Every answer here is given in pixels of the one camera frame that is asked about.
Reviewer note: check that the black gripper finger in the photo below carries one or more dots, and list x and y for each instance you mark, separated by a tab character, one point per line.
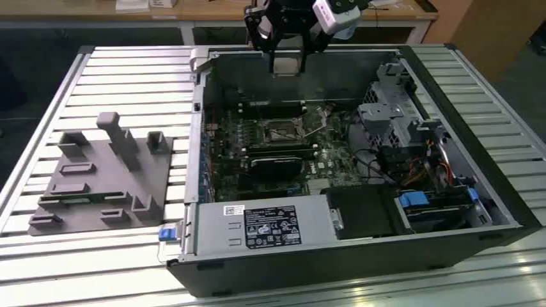
258	28
315	35

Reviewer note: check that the silver square CPU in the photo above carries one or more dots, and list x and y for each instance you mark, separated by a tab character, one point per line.
286	65

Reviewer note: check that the CPU socket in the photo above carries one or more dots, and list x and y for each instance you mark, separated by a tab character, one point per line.
283	131

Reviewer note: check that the small white box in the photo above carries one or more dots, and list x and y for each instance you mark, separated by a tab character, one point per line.
161	3

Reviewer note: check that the white paper stack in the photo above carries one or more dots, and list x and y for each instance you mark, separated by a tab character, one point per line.
132	4

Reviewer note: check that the grey metal disk bay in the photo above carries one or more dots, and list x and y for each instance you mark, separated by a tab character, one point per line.
383	118

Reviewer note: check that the green motherboard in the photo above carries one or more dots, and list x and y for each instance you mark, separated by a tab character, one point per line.
333	150

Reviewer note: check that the wooden cabinet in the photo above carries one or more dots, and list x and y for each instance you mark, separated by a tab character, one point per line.
490	32

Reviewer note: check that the black graphics card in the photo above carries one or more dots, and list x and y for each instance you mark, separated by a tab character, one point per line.
275	168

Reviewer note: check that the wooden desk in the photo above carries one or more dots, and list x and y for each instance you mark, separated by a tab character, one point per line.
64	14

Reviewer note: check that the small silver heatsink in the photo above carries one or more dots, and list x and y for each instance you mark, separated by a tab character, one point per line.
318	185

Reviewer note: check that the black fan shroud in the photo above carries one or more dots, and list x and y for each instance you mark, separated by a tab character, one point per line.
362	211

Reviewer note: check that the blue disk carrier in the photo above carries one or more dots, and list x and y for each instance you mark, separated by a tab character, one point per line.
413	201

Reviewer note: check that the grey parts rack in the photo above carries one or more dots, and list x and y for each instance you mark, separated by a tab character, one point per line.
107	172

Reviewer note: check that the blue plastic clip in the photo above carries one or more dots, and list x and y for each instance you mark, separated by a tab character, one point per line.
472	196

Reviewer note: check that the grey power supply unit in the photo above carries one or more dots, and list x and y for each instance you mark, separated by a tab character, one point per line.
213	230

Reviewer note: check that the blue case latch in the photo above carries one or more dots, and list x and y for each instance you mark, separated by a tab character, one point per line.
166	233

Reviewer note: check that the green RAM stick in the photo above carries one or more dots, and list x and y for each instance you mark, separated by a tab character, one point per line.
76	199

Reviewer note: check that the black open PC case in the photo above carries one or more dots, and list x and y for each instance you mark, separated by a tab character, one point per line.
298	272

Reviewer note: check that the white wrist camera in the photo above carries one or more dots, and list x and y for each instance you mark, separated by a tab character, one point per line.
334	16

